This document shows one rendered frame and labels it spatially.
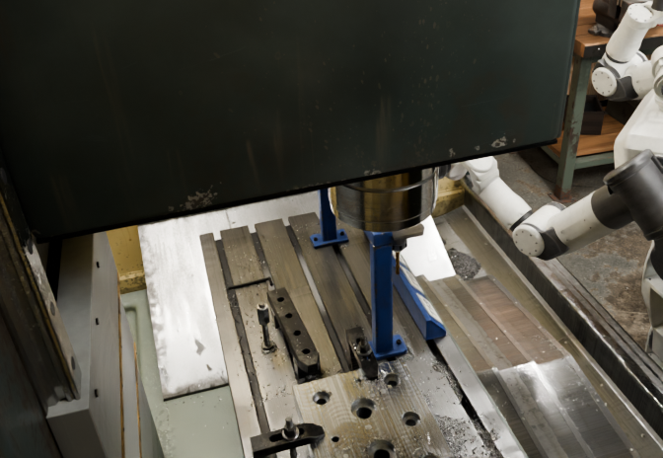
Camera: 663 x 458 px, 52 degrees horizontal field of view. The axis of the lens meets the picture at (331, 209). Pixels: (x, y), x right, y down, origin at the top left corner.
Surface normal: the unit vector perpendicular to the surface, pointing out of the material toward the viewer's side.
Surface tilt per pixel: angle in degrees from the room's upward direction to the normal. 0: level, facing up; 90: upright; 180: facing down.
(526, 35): 90
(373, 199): 90
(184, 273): 24
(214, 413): 0
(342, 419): 0
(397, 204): 90
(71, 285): 0
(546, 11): 90
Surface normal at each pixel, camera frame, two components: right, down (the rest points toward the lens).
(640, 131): -0.34, -0.74
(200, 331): 0.06, -0.55
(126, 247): 0.27, 0.51
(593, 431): -0.02, -0.76
